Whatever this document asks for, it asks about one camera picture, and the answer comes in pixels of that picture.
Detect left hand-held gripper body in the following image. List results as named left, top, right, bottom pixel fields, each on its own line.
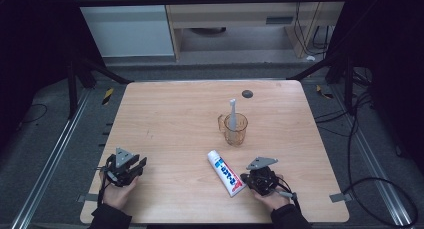
left=103, top=147, right=139, bottom=188

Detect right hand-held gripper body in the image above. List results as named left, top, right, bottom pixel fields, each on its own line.
left=246, top=156, right=280, bottom=197

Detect white toothpaste tube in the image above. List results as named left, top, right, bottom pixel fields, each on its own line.
left=206, top=149, right=248, bottom=198

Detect amber transparent cup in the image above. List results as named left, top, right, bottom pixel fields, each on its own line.
left=217, top=112, right=249, bottom=147

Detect white electric toothbrush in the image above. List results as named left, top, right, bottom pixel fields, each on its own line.
left=227, top=98, right=239, bottom=133

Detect person's right hand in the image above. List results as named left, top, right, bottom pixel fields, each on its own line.
left=253, top=173, right=292, bottom=213

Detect person's left hand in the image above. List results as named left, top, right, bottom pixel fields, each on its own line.
left=99, top=171, right=140, bottom=211

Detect black yellow striped tape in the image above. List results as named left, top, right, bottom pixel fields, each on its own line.
left=101, top=87, right=115, bottom=106
left=315, top=84, right=335, bottom=100

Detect black metal stand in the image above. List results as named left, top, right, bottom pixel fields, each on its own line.
left=286, top=51, right=355, bottom=116
left=65, top=54, right=133, bottom=121

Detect white cabinet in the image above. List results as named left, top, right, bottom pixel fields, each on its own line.
left=70, top=0, right=175, bottom=59

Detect black curtain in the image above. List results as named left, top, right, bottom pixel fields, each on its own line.
left=0, top=0, right=105, bottom=152
left=328, top=0, right=424, bottom=175

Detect light wooden desk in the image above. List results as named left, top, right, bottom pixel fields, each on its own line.
left=162, top=0, right=348, bottom=62

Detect black horizontal crossbar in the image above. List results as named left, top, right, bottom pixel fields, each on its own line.
left=74, top=0, right=352, bottom=8

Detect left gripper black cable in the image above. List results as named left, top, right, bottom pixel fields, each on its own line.
left=96, top=154, right=116, bottom=207

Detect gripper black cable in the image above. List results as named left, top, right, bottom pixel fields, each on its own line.
left=96, top=154, right=116, bottom=207
left=275, top=176, right=302, bottom=213

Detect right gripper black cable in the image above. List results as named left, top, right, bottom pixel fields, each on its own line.
left=275, top=176, right=302, bottom=213

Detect grey table bracket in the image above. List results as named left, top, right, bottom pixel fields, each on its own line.
left=329, top=192, right=353, bottom=204
left=76, top=193, right=100, bottom=204

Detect aluminium floor rail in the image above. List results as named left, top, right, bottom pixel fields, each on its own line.
left=10, top=88, right=92, bottom=229
left=329, top=84, right=415, bottom=229

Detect straight black floor cable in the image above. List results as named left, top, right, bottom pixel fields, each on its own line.
left=314, top=107, right=354, bottom=139

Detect looped black floor cable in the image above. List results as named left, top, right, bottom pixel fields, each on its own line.
left=342, top=91, right=420, bottom=229

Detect thin black floor cable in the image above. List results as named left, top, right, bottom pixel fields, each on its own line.
left=22, top=103, right=49, bottom=125

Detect hanging black desk cables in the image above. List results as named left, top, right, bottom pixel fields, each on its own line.
left=292, top=0, right=335, bottom=59

